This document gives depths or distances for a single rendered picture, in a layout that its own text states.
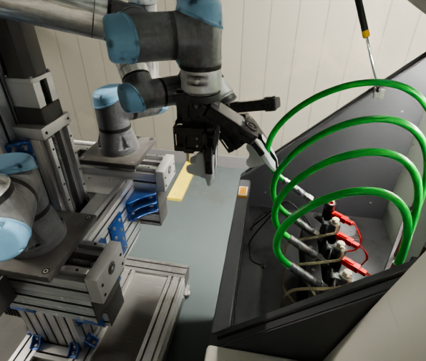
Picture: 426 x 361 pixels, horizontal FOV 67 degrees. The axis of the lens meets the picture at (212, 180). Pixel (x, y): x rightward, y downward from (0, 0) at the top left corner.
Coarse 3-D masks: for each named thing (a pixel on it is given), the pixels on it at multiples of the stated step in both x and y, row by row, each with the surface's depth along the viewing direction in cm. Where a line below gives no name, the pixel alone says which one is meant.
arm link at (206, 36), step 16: (192, 0) 49; (208, 0) 49; (176, 16) 50; (192, 16) 50; (208, 16) 50; (192, 32) 51; (208, 32) 51; (192, 48) 52; (208, 48) 53; (192, 64) 54; (208, 64) 54
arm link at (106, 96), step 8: (104, 88) 111; (112, 88) 110; (96, 96) 107; (104, 96) 106; (112, 96) 106; (96, 104) 108; (104, 104) 107; (112, 104) 107; (96, 112) 110; (104, 112) 109; (112, 112) 109; (120, 112) 110; (136, 112) 113; (104, 120) 110; (112, 120) 110; (120, 120) 112; (128, 120) 115; (104, 128) 112; (112, 128) 112; (120, 128) 113
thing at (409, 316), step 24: (408, 288) 43; (384, 312) 47; (408, 312) 42; (360, 336) 51; (384, 336) 45; (408, 336) 41; (336, 360) 56; (360, 360) 49; (384, 360) 44; (408, 360) 40
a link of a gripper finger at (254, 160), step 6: (252, 150) 77; (264, 150) 76; (252, 156) 77; (258, 156) 77; (264, 156) 75; (270, 156) 77; (246, 162) 78; (252, 162) 78; (258, 162) 77; (264, 162) 76; (270, 162) 76
